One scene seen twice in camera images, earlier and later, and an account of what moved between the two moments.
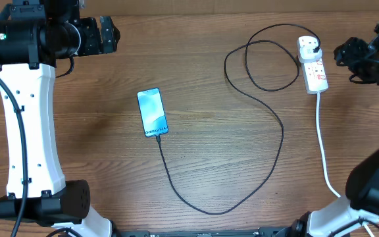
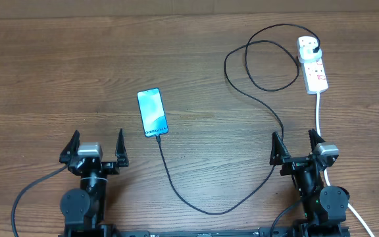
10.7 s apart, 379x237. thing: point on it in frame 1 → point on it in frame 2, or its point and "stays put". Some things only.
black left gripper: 95,45 → 112,167
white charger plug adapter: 305,52 stays put
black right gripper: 346,56 → 279,157
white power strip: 315,76 stays put
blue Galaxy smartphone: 152,112 stays put
